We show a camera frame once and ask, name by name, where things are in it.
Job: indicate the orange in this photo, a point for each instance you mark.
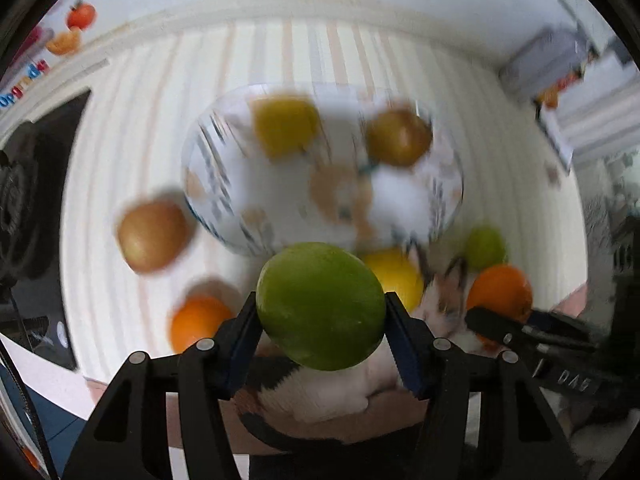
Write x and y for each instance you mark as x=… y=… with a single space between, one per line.
x=500 y=292
x=197 y=322

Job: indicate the yellow lemon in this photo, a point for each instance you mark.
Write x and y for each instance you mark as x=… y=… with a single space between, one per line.
x=397 y=275
x=286 y=125

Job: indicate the dark brown round fruit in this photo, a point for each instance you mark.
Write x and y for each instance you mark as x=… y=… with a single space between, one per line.
x=398 y=137

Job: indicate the blue cabinet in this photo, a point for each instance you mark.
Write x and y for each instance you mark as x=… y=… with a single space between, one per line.
x=45 y=435

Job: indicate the colourful wall sticker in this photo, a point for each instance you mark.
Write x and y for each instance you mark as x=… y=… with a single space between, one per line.
x=80 y=15

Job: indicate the white notepad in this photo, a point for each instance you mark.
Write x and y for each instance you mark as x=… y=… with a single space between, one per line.
x=555 y=135

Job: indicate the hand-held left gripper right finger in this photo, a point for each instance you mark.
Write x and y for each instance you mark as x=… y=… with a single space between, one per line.
x=400 y=342

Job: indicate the grey gas canister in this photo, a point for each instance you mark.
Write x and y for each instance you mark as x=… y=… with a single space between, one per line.
x=542 y=57

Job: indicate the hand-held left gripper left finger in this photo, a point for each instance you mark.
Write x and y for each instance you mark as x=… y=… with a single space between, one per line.
x=245 y=341

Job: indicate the red apple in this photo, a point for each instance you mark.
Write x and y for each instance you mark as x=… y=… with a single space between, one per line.
x=152 y=235

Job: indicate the green apple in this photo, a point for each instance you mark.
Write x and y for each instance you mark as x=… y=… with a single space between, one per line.
x=320 y=305
x=484 y=247

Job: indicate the black glass gas stove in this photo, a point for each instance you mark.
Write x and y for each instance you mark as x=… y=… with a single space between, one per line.
x=40 y=185

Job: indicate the dark sauce bottle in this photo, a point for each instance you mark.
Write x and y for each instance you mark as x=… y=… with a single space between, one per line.
x=565 y=85

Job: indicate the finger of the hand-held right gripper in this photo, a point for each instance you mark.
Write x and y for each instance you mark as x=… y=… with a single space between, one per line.
x=495 y=327
x=542 y=318

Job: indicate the oval patterned plate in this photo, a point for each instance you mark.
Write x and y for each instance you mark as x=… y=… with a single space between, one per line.
x=280 y=195

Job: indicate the striped mat with cat print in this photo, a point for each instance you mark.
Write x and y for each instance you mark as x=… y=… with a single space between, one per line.
x=125 y=135

